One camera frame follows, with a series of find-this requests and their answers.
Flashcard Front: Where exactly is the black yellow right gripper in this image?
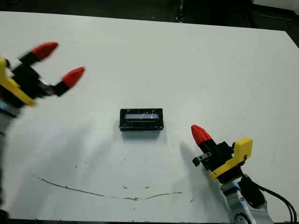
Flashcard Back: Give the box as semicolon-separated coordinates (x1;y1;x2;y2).
191;125;254;185

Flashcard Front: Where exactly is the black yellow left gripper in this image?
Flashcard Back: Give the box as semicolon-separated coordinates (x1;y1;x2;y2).
0;42;86;112

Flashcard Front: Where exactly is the black glossy box lid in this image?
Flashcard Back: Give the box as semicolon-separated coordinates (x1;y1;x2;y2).
118;108;165;133

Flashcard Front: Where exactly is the white background case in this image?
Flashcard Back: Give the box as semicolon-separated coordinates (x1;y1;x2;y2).
253;0;299;10

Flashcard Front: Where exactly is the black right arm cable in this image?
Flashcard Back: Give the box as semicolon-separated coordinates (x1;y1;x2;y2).
256;182;299;224

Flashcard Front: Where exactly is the black metal stand post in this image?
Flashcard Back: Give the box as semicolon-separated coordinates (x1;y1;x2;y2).
175;0;185;23

